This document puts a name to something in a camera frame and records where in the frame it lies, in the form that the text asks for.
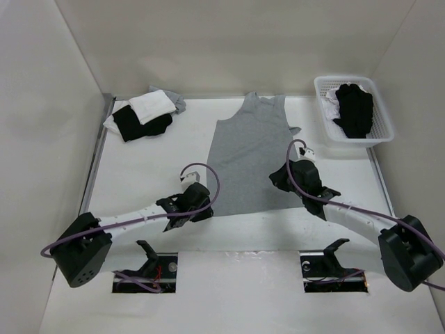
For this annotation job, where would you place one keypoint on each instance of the white tank top under stack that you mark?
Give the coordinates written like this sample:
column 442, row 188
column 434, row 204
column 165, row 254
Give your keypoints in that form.
column 110, row 125

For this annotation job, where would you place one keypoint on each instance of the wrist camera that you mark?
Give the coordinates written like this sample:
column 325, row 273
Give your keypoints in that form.
column 307, row 154
column 190, row 178

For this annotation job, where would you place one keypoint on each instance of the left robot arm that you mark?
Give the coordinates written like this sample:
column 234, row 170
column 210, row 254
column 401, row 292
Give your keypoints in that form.
column 84, row 249

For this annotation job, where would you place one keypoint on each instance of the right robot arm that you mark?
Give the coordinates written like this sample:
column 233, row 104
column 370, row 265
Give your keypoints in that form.
column 407, row 255

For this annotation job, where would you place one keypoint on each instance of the black tank top in basket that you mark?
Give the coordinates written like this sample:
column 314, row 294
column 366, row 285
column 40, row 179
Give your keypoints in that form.
column 357, row 128

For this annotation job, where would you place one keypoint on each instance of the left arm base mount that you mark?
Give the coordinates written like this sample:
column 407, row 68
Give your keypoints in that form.
column 156, row 275

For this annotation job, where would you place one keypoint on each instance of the folded black tank top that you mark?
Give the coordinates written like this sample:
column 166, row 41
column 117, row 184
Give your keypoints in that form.
column 130, row 128

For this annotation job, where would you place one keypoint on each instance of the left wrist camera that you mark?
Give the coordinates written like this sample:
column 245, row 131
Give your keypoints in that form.
column 190, row 178

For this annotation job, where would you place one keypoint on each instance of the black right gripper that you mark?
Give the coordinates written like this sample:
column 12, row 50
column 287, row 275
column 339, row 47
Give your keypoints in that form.
column 278, row 179

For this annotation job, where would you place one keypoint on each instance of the white plastic laundry basket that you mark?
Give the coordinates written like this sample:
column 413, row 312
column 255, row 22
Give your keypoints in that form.
column 382, row 130

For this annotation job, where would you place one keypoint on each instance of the white tank top in basket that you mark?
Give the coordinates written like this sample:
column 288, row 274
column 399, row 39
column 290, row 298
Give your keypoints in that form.
column 348, row 102

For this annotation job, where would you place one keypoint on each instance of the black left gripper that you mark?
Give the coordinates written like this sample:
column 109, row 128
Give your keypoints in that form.
column 202, row 216

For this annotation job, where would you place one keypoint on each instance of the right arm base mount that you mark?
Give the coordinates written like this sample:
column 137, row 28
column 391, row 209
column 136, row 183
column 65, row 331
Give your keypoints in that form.
column 322, row 272

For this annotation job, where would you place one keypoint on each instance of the folded white tank top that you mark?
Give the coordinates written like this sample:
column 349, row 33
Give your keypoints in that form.
column 151, row 105

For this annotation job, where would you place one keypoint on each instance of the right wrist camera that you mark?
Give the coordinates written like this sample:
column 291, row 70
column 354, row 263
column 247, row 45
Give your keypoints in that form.
column 307, row 154

